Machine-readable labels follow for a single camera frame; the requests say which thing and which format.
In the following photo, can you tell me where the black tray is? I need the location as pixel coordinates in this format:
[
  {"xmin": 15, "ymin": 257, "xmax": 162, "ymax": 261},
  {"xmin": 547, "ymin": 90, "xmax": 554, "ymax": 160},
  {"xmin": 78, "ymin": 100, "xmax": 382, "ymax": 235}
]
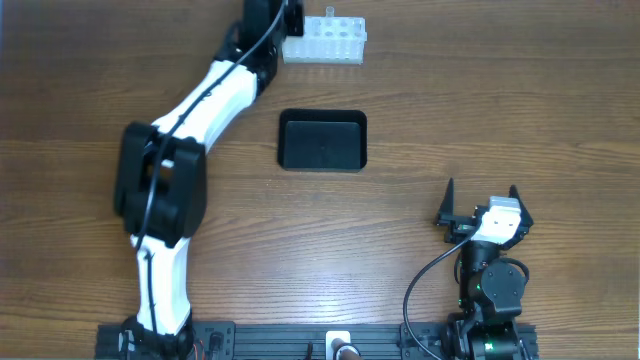
[{"xmin": 277, "ymin": 108, "xmax": 369, "ymax": 174}]

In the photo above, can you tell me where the mounting rail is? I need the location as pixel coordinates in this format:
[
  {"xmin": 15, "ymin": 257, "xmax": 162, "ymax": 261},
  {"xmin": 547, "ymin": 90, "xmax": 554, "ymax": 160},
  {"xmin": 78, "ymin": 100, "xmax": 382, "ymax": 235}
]
[{"xmin": 94, "ymin": 321, "xmax": 540, "ymax": 360}]

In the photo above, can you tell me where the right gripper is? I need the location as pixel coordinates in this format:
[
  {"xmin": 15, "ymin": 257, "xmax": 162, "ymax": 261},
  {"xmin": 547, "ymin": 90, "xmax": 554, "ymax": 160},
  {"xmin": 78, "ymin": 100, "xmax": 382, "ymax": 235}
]
[{"xmin": 433, "ymin": 177, "xmax": 535, "ymax": 251}]

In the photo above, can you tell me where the white test tube rack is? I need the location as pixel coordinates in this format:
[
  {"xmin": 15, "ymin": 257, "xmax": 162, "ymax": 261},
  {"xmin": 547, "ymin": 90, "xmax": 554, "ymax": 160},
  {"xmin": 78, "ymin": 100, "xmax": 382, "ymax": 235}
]
[{"xmin": 281, "ymin": 14, "xmax": 369, "ymax": 66}]

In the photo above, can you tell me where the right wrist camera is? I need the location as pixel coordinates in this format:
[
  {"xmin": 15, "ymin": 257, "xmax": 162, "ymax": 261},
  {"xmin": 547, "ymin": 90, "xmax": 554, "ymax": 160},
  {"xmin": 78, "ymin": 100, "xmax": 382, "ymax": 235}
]
[{"xmin": 472, "ymin": 195, "xmax": 523, "ymax": 246}]

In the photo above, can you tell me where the black cable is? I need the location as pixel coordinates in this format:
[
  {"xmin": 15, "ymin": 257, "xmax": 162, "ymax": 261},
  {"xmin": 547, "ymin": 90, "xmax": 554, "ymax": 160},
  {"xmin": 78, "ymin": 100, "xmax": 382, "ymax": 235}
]
[
  {"xmin": 133, "ymin": 0, "xmax": 290, "ymax": 251},
  {"xmin": 402, "ymin": 230, "xmax": 479, "ymax": 360}
]

